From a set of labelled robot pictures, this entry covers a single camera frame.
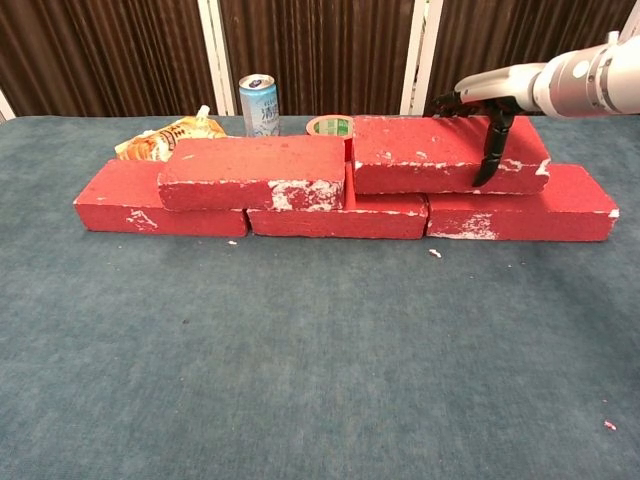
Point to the orange spout pouch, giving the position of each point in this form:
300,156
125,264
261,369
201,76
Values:
150,145

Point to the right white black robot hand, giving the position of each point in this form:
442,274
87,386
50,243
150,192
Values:
505,85

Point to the red tape roll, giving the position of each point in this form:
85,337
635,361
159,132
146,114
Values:
330,125

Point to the blue felt table cover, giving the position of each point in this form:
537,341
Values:
300,375

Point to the red brick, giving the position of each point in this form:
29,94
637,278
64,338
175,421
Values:
250,160
110,190
575,200
415,140
340,225

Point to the light blue drink can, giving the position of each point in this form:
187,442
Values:
260,110

